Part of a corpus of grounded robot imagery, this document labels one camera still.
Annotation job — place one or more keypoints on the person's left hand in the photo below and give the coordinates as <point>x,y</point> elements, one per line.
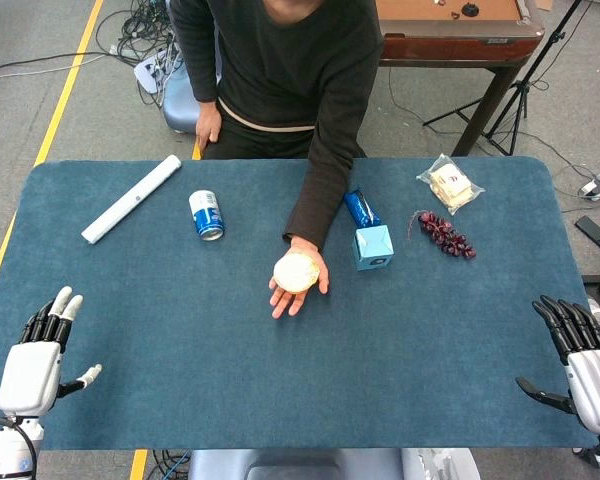
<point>285,302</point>

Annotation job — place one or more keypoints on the dark blue cookie pack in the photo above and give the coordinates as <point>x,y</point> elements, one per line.
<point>362,210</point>

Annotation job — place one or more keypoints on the black tripod stand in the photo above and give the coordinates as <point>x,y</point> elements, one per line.
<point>520,95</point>

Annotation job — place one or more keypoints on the clear bag of biscuits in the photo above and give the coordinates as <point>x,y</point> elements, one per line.
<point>450,184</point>

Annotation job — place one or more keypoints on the black round knob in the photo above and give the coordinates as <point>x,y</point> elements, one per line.
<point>471,9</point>

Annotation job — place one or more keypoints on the white paper roll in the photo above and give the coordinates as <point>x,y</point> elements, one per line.
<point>130,200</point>

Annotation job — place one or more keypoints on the brown cardboard box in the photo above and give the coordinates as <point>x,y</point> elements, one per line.
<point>544,4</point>

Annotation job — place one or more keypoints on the blue white soda can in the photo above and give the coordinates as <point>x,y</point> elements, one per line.
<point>206,214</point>

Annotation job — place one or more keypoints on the blue felt table mat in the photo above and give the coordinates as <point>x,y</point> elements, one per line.
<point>180,350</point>

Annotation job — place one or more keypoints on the brown wooden game table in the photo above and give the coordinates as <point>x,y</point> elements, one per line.
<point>455,35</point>

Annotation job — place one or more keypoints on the pale blue rounded pedestal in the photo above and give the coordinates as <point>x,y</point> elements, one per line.
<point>180,107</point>

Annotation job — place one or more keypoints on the dark red grape bunch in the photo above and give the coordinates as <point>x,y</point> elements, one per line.
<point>445,235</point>

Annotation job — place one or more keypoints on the grey blue robot torso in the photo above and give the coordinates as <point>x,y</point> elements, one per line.
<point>330,465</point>

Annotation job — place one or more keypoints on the white power strip with plugs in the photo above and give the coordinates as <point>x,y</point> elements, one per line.
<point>152,70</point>

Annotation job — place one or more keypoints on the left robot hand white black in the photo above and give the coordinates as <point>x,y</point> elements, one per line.
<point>27,372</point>

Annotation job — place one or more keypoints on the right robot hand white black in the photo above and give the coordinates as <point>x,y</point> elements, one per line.
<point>597,385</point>

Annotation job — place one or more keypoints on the light blue speaker box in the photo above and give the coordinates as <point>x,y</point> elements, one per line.
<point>374,247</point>

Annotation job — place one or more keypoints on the black smartphone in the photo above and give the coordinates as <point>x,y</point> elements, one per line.
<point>595,232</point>

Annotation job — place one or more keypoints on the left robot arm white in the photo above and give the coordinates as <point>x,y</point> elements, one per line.
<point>7,452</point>

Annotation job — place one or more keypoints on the person's right forearm dark sleeve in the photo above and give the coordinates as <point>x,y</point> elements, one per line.
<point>200,70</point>

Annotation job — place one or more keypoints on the orange jelly cup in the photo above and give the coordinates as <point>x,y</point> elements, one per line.
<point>296,272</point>

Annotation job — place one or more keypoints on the person's torso dark sweater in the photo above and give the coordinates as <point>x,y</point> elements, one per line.
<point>280,60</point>

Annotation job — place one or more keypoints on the person's right hand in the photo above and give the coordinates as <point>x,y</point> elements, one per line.
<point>208,125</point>

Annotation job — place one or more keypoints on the person's left forearm dark sleeve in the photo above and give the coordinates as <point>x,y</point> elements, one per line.
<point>320,200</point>

